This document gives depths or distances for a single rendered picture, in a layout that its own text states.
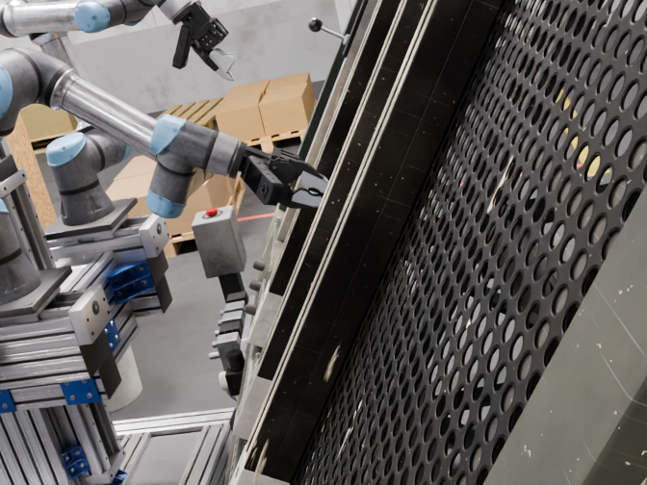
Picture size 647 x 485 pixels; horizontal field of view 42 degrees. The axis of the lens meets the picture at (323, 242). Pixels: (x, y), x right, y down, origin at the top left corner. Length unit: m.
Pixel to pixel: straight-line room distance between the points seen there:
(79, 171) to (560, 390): 2.14
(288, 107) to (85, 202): 4.41
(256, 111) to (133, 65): 3.21
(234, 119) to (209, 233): 4.32
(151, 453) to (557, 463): 2.55
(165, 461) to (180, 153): 1.47
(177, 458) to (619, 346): 2.51
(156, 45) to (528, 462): 9.31
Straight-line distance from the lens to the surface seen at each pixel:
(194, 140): 1.55
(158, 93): 9.76
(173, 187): 1.60
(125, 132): 1.75
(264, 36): 9.33
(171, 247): 5.09
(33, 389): 2.24
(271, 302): 1.73
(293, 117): 6.78
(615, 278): 0.40
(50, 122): 9.16
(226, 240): 2.56
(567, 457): 0.39
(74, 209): 2.49
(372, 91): 1.25
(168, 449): 2.88
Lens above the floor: 1.71
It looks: 21 degrees down
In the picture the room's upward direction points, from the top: 13 degrees counter-clockwise
